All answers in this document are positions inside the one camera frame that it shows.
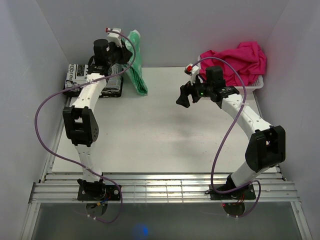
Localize aluminium rail frame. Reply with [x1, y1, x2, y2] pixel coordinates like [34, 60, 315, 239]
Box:
[27, 94, 301, 205]

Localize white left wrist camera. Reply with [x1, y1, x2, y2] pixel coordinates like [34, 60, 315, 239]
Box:
[105, 27, 123, 48]

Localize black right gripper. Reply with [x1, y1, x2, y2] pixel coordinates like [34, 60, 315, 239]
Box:
[175, 73, 213, 108]

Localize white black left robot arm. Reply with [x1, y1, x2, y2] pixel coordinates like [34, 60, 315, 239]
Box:
[62, 39, 132, 200]

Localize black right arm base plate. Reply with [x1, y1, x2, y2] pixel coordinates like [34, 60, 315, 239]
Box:
[204, 184, 256, 201]

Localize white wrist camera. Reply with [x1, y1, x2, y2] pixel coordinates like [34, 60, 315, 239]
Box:
[105, 27, 123, 48]
[184, 64, 200, 85]

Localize white plastic basket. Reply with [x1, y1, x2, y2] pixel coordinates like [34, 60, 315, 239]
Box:
[196, 55, 265, 94]

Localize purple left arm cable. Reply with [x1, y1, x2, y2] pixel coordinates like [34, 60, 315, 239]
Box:
[34, 29, 137, 224]

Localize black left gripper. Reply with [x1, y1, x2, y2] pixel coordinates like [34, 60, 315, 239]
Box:
[106, 40, 132, 66]

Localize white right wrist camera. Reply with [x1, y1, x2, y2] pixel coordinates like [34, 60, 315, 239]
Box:
[184, 64, 200, 85]

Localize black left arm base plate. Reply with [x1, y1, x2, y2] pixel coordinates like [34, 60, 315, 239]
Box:
[76, 185, 121, 201]

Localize newspaper print folded trousers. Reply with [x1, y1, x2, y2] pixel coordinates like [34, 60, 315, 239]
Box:
[64, 63, 124, 98]

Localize pink crumpled trousers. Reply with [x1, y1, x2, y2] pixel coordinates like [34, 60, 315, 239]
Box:
[200, 41, 267, 87]

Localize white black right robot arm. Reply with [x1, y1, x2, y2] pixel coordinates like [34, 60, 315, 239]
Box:
[176, 64, 286, 199]

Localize green white tie-dye trousers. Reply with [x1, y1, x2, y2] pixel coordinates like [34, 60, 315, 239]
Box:
[124, 29, 148, 96]

